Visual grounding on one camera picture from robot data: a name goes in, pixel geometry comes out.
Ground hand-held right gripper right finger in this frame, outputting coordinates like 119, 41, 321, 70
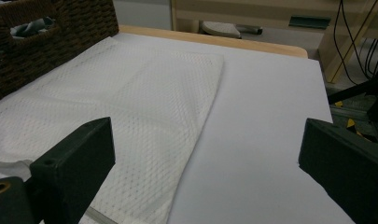
298, 117, 378, 224

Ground grey chair base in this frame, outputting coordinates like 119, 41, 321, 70
199, 20, 264, 40

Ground green drawer handle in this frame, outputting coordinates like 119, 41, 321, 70
288, 15, 331, 31

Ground light wooden desk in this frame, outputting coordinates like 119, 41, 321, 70
171, 0, 378, 84

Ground wooden table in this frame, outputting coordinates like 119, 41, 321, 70
119, 24, 309, 60

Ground aluminium floor rail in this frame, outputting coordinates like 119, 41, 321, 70
329, 105, 378, 126

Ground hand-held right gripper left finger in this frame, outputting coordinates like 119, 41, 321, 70
24, 117, 117, 224

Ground brown wicker basket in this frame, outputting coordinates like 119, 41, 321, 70
0, 0, 120, 105

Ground yellow and black tape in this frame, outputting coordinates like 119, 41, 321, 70
345, 118, 378, 144

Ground clear plastic bag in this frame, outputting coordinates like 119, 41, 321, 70
0, 36, 225, 224

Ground black cable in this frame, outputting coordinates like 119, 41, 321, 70
359, 37, 378, 80
333, 0, 359, 86

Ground grey garment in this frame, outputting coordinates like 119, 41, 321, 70
9, 16, 56, 40

